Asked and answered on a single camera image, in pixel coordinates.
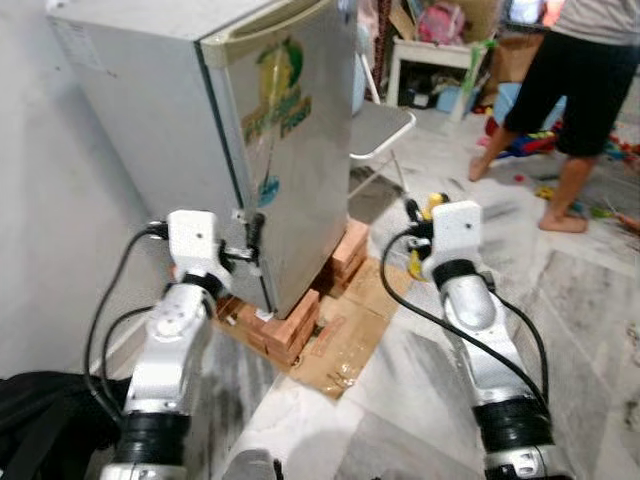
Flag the silver fridge door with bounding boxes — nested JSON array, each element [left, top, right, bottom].
[[200, 0, 358, 319]]

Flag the silver mini fridge cabinet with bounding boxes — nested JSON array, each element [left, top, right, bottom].
[[45, 0, 279, 313]]

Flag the white folding chair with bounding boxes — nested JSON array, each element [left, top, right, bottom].
[[348, 50, 418, 196]]

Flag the brown cardboard sheet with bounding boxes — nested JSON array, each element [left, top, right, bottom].
[[290, 255, 401, 401]]

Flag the blue and red toy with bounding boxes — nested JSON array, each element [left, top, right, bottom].
[[485, 118, 557, 159]]

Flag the blue plastic tub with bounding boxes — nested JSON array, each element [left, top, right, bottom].
[[493, 82, 567, 131]]

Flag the light blue container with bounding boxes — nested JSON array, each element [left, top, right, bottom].
[[350, 20, 369, 113]]

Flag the white shelf table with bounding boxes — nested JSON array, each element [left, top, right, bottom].
[[385, 38, 493, 123]]

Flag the brown cardboard box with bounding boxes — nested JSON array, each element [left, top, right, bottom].
[[490, 35, 546, 86]]

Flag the pink backpack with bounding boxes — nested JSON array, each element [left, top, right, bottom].
[[415, 0, 467, 46]]

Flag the grey robot body part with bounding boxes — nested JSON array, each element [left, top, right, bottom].
[[222, 450, 283, 480]]

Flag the person in black shorts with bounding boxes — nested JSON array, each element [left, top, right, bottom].
[[468, 0, 640, 234]]

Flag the black bag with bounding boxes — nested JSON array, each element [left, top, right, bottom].
[[0, 372, 126, 480]]

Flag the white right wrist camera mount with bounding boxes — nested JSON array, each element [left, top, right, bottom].
[[428, 200, 485, 269]]

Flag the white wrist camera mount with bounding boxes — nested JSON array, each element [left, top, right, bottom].
[[428, 200, 485, 269], [165, 210, 229, 293]]

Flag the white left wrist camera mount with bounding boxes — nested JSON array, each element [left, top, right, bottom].
[[165, 210, 229, 293]]

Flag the short black left arm cable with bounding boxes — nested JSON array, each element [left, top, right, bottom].
[[98, 305, 156, 406]]

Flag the long black left arm cable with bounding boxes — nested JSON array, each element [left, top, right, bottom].
[[83, 222, 169, 426]]

